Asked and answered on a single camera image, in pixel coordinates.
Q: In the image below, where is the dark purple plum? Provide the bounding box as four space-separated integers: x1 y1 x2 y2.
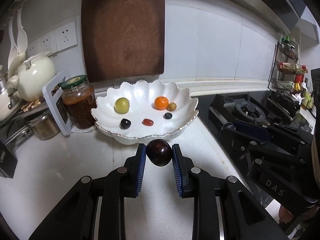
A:
146 139 173 167

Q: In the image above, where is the white scalloped fruit bowl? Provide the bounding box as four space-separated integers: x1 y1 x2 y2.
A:
91 80 199 145

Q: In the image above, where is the white tablet stand frame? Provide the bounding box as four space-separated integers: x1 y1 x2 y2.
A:
42 71 72 137

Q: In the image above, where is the cream ceramic teapot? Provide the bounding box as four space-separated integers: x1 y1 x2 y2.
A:
7 51 56 101

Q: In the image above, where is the brown wooden cutting board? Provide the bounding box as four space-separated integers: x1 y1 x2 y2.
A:
81 0 165 82

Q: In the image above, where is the operator right hand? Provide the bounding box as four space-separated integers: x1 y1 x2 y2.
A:
278 205 294 224

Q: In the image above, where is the small brown longan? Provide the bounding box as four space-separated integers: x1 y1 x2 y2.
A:
167 102 177 112

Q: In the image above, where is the green grape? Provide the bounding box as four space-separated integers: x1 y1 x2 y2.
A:
114 98 130 114

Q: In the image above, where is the dark blueberry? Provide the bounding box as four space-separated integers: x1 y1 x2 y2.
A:
163 112 172 120

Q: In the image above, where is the dark purple grape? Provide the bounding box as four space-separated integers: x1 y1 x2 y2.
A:
119 118 131 129

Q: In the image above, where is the white wall socket panel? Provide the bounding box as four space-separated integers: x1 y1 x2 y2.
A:
26 21 78 57

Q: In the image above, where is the glass jar green lid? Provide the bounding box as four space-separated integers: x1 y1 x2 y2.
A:
59 75 97 129

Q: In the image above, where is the black gas stove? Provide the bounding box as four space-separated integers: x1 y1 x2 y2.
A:
199 91 311 159

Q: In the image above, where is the small glass spice jar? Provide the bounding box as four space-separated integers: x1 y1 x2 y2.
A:
24 109 60 141

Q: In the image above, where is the black wire spice rack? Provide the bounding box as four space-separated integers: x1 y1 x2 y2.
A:
268 36 308 94

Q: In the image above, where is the white hanging spoon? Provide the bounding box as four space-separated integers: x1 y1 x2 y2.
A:
8 7 28 78

